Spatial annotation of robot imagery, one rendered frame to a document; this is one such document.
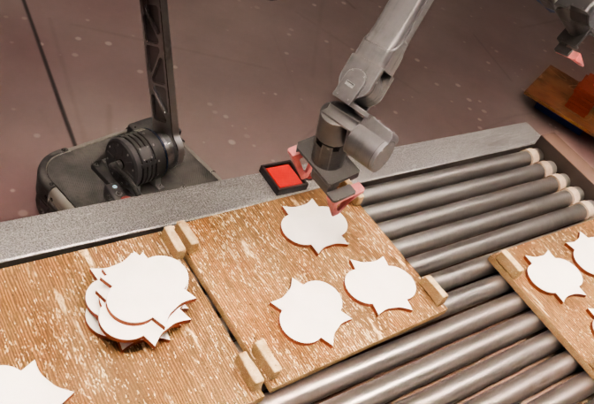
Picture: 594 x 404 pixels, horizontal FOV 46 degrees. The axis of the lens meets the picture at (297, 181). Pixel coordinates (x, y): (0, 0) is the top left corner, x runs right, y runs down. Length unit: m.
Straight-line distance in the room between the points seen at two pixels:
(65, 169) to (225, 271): 1.20
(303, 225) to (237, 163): 1.57
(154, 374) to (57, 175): 1.33
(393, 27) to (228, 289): 0.51
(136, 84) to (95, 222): 1.92
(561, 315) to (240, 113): 1.99
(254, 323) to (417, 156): 0.71
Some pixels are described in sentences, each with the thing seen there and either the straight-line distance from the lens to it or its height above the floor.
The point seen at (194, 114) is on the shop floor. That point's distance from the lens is 3.08.
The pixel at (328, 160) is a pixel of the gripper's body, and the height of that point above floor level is 1.17.
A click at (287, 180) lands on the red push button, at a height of 0.93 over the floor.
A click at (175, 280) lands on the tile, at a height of 0.99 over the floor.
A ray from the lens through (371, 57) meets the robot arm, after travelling 1.11.
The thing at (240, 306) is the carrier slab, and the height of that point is 0.94.
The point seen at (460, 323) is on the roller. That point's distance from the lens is 1.39.
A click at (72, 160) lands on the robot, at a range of 2.39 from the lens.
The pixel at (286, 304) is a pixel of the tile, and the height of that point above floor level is 0.95.
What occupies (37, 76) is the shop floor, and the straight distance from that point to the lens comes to 3.12.
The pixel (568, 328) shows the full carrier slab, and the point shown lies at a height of 0.94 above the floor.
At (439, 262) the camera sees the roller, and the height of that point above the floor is 0.91.
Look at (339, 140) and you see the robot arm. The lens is 1.12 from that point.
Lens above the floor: 1.86
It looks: 39 degrees down
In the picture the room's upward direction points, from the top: 23 degrees clockwise
